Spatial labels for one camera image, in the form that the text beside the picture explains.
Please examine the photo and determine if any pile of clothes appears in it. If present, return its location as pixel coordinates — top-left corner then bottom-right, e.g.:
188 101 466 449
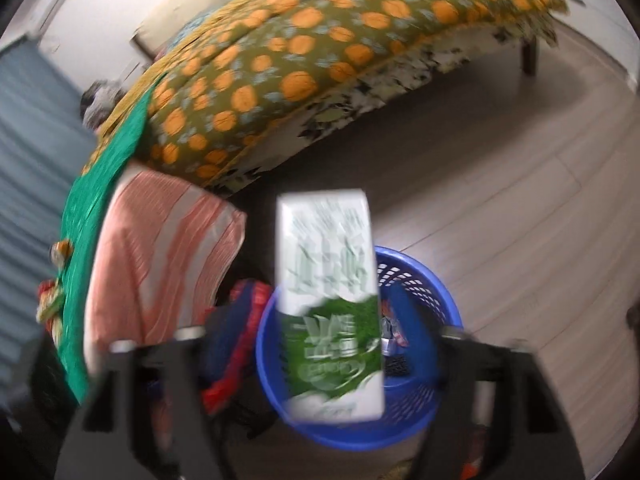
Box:
80 82 128 131

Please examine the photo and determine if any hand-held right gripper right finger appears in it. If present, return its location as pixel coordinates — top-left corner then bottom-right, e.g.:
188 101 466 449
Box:
387 285 586 480

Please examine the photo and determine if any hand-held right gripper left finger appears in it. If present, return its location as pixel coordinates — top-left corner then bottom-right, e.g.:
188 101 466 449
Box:
60 305 261 480

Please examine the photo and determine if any white wardrobe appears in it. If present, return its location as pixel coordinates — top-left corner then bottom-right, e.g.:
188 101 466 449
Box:
552 0 640 76

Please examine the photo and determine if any white green drink carton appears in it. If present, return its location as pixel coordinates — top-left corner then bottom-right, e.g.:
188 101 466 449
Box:
275 189 387 422

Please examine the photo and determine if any grey blue curtain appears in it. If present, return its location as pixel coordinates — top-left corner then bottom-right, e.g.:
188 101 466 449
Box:
0 35 98 366

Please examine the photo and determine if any cream padded bed headboard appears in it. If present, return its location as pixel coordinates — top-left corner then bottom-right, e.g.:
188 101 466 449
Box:
131 0 211 58

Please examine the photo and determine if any orange fuzzy slipper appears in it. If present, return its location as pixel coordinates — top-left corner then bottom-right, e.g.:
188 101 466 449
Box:
200 280 275 413

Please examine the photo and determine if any black white floral bed skirt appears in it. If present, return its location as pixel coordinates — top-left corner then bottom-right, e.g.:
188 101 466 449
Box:
215 15 558 196

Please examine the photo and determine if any green floral tablecloth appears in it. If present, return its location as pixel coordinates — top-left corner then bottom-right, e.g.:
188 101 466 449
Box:
59 80 158 406

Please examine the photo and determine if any bed with orange floral quilt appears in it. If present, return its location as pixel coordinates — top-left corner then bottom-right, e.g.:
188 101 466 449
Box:
87 0 571 186

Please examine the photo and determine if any blue plastic mesh basket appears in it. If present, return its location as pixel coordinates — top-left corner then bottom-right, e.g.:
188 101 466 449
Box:
255 245 463 452

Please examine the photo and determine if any dark wooden bed leg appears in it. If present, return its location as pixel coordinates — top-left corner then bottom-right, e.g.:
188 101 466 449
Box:
520 40 542 77

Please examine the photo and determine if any red foil wrapper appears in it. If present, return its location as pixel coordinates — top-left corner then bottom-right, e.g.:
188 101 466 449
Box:
35 280 67 330

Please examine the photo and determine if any orange white snack packet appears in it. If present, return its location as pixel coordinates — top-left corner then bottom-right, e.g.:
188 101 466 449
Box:
381 302 411 356

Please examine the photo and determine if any orange crushed can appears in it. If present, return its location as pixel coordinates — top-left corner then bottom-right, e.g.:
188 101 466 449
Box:
50 240 75 267

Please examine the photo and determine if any pink striped cloth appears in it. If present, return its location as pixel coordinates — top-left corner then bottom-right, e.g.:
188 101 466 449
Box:
82 165 248 376

